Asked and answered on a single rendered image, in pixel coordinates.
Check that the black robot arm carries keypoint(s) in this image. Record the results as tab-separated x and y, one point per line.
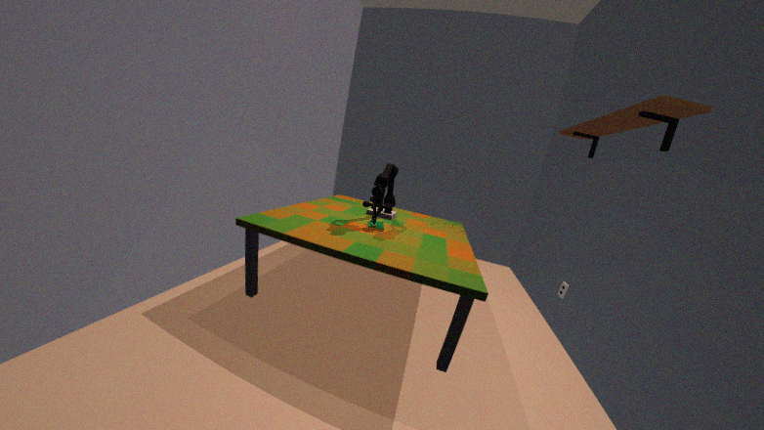
383	180

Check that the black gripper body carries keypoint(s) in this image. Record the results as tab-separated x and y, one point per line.
378	201

